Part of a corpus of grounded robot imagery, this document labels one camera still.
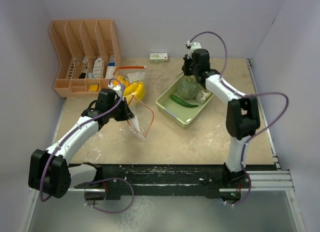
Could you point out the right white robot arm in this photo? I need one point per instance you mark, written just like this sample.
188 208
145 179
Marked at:
242 117

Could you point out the aluminium frame rail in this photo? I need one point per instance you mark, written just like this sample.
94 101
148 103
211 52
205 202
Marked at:
278 180

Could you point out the green cucumber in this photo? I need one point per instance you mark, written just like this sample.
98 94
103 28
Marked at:
182 103

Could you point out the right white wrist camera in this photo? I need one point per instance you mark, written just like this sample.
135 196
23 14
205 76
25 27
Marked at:
191 46

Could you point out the white garlic bulb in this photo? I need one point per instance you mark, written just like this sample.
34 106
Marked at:
202 96

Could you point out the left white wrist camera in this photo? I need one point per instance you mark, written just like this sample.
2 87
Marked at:
119 89

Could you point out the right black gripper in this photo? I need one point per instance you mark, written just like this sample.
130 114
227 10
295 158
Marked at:
186 72

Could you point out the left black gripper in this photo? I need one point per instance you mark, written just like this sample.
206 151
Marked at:
126 114

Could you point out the yellow banana bunch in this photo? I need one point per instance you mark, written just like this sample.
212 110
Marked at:
136 89

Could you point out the white blue packet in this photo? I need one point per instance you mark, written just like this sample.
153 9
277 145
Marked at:
111 67

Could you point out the yellow small box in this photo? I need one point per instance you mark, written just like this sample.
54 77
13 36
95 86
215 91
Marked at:
94 88

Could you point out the clear orange-zip bag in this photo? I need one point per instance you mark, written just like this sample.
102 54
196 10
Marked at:
143 118
132 73

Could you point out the green plastic basket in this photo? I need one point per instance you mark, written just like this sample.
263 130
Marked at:
180 115

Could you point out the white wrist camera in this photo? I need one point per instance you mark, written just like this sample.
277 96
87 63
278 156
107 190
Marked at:
191 46
119 89

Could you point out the small green white box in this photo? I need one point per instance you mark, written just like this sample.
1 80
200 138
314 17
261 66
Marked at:
158 57

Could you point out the green netted melon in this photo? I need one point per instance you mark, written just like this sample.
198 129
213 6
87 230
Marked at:
188 88

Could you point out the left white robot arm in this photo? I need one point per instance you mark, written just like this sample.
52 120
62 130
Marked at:
49 171

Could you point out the pink desk file organizer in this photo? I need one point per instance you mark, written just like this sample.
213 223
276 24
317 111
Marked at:
73 40

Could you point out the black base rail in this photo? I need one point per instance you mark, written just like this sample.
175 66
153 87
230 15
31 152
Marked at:
210 181

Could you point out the black white item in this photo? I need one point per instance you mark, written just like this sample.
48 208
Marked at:
84 68

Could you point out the white patterned pouch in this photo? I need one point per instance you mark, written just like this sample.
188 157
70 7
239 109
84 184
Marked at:
97 68

